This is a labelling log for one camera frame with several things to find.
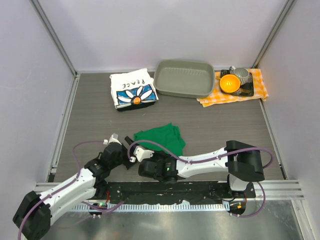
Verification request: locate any green t shirt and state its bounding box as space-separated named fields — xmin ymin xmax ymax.
xmin=133 ymin=123 xmax=186 ymax=156

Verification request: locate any grey plastic tray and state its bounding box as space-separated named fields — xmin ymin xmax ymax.
xmin=153 ymin=59 xmax=216 ymax=99

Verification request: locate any orange bowl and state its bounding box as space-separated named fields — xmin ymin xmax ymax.
xmin=219 ymin=74 xmax=241 ymax=94

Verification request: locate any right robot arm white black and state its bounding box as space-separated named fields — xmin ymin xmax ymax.
xmin=133 ymin=140 xmax=265 ymax=198

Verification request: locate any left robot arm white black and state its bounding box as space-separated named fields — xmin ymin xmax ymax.
xmin=12 ymin=133 xmax=131 ymax=240

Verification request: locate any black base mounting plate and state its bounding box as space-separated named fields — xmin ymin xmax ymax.
xmin=96 ymin=181 xmax=256 ymax=205

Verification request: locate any black folded t shirt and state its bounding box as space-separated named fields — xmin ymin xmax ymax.
xmin=114 ymin=100 xmax=157 ymax=112

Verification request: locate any white folded daisy t shirt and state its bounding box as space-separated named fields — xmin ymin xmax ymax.
xmin=109 ymin=68 xmax=159 ymax=105

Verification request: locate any orange checkered cloth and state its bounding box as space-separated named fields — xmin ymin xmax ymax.
xmin=196 ymin=68 xmax=269 ymax=108

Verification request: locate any black floral square plate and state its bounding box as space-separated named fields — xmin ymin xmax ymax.
xmin=220 ymin=69 xmax=254 ymax=97

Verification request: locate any grey striped mug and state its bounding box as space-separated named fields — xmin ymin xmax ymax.
xmin=229 ymin=66 xmax=253 ymax=85

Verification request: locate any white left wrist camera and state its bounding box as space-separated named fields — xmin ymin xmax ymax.
xmin=102 ymin=133 xmax=121 ymax=146

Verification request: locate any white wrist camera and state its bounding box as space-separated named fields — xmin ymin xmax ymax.
xmin=102 ymin=133 xmax=121 ymax=146
xmin=129 ymin=146 xmax=155 ymax=163

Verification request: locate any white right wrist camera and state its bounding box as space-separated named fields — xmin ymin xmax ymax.
xmin=129 ymin=146 xmax=155 ymax=163

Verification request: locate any slotted cable duct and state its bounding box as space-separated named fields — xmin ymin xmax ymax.
xmin=68 ymin=201 xmax=230 ymax=213

